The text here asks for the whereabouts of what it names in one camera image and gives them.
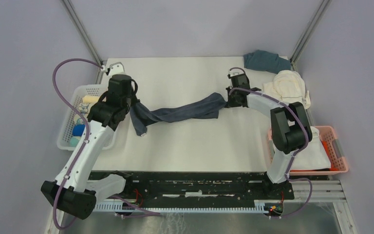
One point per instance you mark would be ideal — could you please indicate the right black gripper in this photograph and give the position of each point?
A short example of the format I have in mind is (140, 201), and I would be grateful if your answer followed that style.
(231, 103)

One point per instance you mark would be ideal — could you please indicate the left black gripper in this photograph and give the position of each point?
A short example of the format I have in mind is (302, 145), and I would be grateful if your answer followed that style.
(134, 99)

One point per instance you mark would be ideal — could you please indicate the dark blue towel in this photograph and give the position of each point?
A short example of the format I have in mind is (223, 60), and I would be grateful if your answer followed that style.
(207, 108)

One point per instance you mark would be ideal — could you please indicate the white plastic basket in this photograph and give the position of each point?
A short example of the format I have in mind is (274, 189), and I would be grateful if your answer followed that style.
(66, 130)

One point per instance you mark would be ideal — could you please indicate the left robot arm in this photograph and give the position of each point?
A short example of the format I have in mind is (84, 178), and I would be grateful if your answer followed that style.
(71, 190)

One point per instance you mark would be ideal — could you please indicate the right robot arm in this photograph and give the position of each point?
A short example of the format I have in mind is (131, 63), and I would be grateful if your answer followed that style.
(290, 129)

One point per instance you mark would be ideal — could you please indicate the teal blue towel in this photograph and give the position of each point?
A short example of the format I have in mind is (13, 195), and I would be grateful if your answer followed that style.
(260, 60)

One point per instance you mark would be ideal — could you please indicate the patterned rolled towel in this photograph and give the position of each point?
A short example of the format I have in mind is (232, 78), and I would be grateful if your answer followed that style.
(84, 108)
(78, 120)

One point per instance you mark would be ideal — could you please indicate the cream white towel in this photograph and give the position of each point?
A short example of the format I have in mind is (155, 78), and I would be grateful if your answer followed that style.
(288, 86)

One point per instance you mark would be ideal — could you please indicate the blue rolled towel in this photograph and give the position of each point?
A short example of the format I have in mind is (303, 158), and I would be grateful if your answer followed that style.
(78, 130)

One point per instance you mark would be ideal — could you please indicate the pink plastic basket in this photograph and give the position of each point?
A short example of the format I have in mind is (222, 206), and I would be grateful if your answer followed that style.
(328, 134)

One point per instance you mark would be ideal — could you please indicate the white towel in basket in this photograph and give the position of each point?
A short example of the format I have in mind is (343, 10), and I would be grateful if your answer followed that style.
(313, 157)

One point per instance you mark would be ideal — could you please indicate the orange item in basket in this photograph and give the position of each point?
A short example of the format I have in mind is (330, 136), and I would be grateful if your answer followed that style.
(325, 146)

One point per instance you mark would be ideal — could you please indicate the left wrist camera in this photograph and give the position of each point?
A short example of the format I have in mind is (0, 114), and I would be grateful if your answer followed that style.
(113, 69)

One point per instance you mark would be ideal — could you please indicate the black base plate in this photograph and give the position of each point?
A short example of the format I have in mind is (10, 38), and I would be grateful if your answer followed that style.
(200, 189)

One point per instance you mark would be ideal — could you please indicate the white cable duct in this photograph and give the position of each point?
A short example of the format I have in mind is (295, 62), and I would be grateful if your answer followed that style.
(119, 207)

